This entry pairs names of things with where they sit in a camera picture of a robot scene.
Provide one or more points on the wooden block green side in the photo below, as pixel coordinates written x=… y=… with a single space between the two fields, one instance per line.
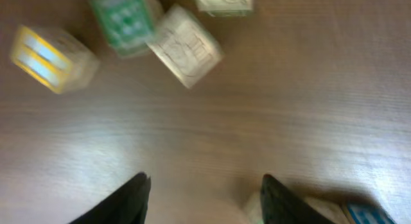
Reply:
x=225 y=8

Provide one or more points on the yellow letter block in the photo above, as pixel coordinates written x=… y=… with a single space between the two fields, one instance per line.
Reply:
x=54 y=58

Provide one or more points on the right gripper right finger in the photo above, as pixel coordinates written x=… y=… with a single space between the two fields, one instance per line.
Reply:
x=279 y=205

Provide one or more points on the green letter B block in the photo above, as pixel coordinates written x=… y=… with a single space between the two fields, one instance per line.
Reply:
x=128 y=25

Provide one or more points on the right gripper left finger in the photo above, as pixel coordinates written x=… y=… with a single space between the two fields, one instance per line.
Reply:
x=126 y=205

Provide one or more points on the blue letter D block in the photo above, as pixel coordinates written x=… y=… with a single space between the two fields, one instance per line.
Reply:
x=346 y=213

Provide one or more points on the wooden hand picture block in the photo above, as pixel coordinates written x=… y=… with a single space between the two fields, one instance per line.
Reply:
x=184 y=46

